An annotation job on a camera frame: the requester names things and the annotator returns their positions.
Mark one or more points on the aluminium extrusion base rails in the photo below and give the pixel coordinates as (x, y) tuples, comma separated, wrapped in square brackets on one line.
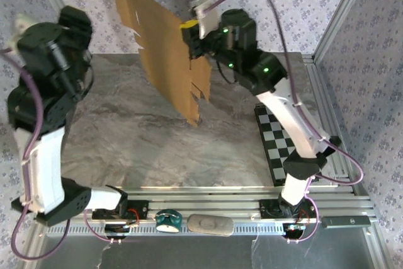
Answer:
[(204, 199)]

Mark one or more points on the black white checkerboard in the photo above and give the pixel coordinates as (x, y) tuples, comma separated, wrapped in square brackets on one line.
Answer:
[(277, 143)]

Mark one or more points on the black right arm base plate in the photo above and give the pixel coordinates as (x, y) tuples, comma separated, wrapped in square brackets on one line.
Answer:
[(267, 210)]

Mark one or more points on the grey oval stone pad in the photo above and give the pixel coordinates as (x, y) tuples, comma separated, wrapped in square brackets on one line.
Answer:
[(209, 225)]

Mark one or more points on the aluminium side rail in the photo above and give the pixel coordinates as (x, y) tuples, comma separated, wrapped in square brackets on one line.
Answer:
[(315, 77)]

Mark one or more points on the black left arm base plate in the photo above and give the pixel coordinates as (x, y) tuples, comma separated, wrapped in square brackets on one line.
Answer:
[(140, 210)]

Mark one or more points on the teal tape dispenser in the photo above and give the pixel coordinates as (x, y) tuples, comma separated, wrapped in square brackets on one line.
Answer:
[(168, 220)]

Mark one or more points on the brown cardboard box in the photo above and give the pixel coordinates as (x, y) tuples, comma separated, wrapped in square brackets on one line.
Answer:
[(163, 61)]

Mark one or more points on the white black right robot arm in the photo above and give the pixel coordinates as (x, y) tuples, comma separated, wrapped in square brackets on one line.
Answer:
[(283, 114)]

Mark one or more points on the black rectangular device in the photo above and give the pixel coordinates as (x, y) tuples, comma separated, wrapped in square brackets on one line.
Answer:
[(346, 222)]

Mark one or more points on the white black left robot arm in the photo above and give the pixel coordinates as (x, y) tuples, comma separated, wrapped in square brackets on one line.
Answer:
[(47, 168)]

